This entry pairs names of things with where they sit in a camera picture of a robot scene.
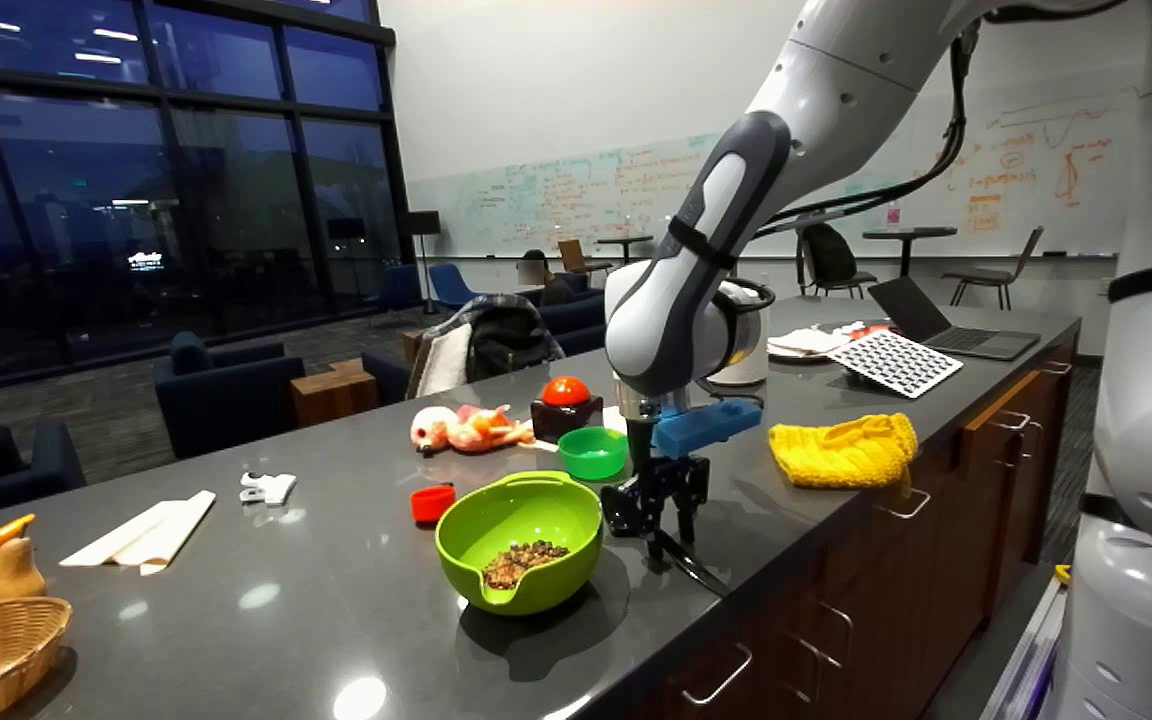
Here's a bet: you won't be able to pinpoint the grey chair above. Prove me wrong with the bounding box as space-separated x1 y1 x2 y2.
941 225 1048 313

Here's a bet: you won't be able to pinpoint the red ball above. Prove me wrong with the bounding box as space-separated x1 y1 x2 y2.
535 372 595 412

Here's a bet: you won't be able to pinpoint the dark laptop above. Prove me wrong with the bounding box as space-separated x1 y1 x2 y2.
863 277 1044 369

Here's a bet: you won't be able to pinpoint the orange white plush toy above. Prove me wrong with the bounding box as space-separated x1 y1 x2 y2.
410 398 542 460

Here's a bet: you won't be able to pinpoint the white keyboard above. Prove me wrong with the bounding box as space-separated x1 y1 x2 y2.
827 329 969 403

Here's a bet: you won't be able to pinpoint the grey folded cart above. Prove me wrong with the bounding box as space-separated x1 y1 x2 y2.
410 292 569 398

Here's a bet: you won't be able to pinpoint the small green cup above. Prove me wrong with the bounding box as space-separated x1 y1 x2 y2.
557 424 638 488

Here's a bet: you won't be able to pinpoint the white round container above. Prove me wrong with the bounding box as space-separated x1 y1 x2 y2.
703 277 780 393

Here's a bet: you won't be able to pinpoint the white papers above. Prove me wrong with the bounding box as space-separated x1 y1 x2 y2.
766 318 871 369

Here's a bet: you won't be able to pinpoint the round cafe table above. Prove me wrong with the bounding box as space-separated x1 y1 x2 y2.
860 225 963 278

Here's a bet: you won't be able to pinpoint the seated person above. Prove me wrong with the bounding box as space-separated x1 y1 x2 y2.
516 244 584 304

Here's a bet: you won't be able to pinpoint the metal drawer handle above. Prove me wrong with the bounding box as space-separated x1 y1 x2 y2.
884 488 937 527
992 408 1048 439
675 639 756 710

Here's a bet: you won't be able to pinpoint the dark blue armchair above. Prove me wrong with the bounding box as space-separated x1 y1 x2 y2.
0 417 88 527
151 335 309 463

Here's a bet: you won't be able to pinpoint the small red object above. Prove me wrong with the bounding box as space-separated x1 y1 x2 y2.
410 479 463 531

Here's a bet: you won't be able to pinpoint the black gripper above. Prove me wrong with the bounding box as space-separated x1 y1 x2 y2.
600 451 716 552

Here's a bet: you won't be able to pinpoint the wall whiteboard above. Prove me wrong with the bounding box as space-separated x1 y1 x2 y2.
410 74 1142 263

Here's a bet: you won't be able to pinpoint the black chair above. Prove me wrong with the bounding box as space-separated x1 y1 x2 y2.
794 216 880 304

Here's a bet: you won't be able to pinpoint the yellow knitted cloth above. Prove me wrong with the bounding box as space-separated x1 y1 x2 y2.
766 408 926 493

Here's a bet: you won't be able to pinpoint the crumpled white paper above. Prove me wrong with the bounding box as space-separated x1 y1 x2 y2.
235 468 300 513

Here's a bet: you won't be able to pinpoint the white folded paper strips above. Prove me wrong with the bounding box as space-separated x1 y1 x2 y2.
58 488 221 578

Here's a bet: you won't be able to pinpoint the brown beans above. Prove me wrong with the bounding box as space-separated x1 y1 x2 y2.
481 534 575 593

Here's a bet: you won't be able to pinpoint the lime green bowl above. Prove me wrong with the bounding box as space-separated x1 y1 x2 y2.
431 468 610 618

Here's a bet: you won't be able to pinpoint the cardboard box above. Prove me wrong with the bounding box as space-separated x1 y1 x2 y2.
290 355 386 432

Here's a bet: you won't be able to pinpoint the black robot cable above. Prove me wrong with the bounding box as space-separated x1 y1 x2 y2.
749 17 992 246

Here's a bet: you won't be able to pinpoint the blue chair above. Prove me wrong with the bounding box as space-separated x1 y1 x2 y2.
427 258 481 313

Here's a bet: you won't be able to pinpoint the brown cone shaped object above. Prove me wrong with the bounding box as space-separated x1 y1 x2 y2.
0 531 51 612

